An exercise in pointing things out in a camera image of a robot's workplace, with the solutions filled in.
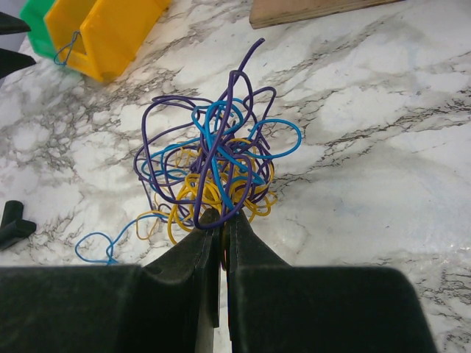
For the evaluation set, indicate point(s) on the black T-handle tool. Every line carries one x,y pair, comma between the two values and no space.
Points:
13,227

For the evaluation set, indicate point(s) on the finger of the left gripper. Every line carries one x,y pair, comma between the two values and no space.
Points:
12,61
10,25

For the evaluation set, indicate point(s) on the orange plastic bin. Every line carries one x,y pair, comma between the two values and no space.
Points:
101,38

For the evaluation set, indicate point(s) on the green plastic bin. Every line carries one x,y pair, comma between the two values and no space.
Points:
33,13

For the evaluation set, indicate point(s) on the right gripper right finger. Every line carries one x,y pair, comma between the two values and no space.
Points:
276,307

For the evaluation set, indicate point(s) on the wooden board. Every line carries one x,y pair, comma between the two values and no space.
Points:
266,13

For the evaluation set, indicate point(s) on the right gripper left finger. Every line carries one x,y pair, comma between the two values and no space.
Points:
169,305

